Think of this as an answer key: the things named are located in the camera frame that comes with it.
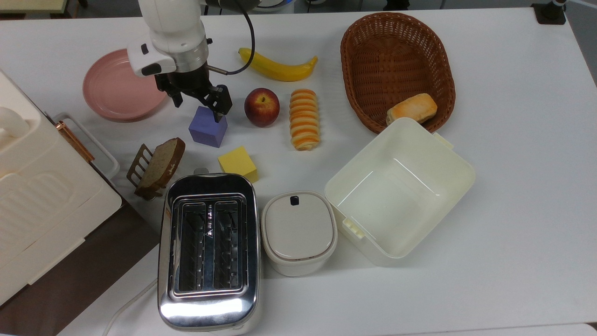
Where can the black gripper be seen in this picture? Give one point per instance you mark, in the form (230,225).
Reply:
(184,81)

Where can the purple cube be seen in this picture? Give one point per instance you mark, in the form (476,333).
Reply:
(205,130)

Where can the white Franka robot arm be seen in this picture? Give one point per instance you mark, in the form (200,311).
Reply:
(175,28)

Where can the yellow cube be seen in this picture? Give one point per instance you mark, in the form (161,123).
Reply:
(238,163)

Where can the red apple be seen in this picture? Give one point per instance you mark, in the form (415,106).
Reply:
(262,108)

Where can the brown bread slice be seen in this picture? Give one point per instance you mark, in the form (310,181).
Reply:
(161,165)

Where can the pink plate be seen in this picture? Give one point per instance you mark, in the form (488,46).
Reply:
(116,88)

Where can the yellow banana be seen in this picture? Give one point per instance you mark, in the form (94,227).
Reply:
(280,70)

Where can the brown toast rack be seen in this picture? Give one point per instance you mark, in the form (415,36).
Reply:
(135,168)

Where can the orange striped twisted bread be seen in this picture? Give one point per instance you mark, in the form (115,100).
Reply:
(304,119)

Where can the small white lidded container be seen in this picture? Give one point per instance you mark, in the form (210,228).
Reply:
(298,231)

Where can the cream toy oven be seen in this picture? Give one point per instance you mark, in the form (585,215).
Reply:
(46,214)

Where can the silver two-slot toaster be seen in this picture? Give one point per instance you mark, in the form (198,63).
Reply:
(207,298)

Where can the brown wicker basket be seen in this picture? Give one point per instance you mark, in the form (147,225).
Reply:
(396,60)

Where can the golden bread roll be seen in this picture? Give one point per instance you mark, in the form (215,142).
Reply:
(413,109)

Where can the cream open plastic box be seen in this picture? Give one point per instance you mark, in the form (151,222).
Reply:
(401,196)

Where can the black camera stand base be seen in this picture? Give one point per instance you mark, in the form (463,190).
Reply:
(550,13)

